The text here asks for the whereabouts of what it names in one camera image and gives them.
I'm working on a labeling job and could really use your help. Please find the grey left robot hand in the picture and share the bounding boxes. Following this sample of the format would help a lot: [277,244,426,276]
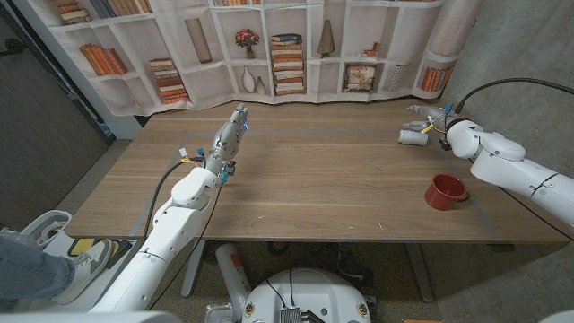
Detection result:
[204,102,250,176]

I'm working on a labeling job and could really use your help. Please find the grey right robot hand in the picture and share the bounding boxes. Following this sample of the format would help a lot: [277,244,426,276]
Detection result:
[402,104,454,135]

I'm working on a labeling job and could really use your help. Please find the white string spool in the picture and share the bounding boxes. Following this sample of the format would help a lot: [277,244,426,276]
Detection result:
[397,128,430,147]

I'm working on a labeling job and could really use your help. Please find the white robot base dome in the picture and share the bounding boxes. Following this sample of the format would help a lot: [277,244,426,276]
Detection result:
[241,267,372,323]

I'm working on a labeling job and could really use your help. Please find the red cup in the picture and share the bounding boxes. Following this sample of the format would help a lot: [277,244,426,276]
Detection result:
[424,173,471,212]

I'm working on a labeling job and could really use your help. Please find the printed bookshelf backdrop cloth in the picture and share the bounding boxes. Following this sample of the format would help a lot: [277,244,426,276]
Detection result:
[13,0,485,118]

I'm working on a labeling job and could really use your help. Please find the grey table leg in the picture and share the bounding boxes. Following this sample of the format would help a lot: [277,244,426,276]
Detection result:
[405,241,435,304]
[180,240,206,299]

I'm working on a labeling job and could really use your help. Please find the white cylinder with orange label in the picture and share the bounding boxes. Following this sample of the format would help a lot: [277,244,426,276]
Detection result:
[214,242,252,322]

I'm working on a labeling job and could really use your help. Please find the yellow pad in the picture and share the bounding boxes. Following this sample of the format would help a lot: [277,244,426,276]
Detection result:
[67,237,120,259]

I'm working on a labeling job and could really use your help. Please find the grey finned box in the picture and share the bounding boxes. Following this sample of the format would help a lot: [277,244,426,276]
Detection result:
[280,307,304,323]

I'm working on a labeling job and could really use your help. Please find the white grey sneaker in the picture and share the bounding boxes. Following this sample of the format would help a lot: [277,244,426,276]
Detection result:
[51,238,114,306]

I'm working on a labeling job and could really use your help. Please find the white round stand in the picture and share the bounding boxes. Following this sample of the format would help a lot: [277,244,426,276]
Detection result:
[20,209,73,250]

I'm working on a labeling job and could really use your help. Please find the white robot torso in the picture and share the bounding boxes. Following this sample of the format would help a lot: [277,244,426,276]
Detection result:
[0,309,574,323]

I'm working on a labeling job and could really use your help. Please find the person's leg in jeans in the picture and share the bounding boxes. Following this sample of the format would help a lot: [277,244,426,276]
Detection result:
[0,232,76,313]

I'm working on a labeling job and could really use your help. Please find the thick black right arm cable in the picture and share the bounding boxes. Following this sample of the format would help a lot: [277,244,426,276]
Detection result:
[455,77,574,116]

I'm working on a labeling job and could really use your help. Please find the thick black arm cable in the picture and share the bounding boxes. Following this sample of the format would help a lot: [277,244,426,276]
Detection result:
[455,77,574,116]
[142,156,205,243]

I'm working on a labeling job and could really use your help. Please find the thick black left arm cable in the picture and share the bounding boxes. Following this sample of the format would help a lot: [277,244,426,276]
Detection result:
[142,156,205,243]

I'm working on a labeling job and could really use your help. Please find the thin black left arm wire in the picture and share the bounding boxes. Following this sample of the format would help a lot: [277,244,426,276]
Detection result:
[147,181,225,310]

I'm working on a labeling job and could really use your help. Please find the thin black arm wire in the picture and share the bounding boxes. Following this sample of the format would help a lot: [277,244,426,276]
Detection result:
[147,181,225,310]
[497,186,574,243]

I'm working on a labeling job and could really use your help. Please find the thin black right arm wire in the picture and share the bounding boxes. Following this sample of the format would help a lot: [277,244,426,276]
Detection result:
[497,186,574,243]

